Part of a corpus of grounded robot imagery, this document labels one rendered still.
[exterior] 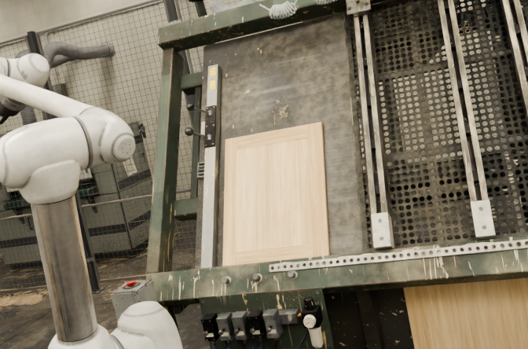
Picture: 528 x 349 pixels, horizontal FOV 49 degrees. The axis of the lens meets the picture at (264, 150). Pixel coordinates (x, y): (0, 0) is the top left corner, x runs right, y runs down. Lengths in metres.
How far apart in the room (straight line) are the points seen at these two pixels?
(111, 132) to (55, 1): 7.41
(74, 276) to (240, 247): 0.99
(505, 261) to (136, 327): 1.19
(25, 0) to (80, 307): 7.77
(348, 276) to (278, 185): 0.48
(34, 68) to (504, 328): 1.88
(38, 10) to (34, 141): 7.61
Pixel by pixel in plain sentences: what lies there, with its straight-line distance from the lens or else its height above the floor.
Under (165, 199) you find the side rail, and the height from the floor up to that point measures 1.17.
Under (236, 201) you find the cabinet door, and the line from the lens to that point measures 2.39.
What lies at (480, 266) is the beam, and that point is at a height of 0.83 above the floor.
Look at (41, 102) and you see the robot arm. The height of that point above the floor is 1.64.
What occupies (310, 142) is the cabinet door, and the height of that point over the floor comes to 1.29.
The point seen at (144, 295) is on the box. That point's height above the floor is 0.90.
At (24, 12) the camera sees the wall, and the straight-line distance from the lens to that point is 9.08.
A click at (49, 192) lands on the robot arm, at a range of 1.39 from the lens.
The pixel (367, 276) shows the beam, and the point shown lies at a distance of 2.11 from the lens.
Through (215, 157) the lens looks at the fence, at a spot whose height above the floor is 1.30.
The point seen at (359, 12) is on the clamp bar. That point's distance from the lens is 2.51.
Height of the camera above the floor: 1.56
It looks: 6 degrees down
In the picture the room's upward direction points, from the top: 12 degrees counter-clockwise
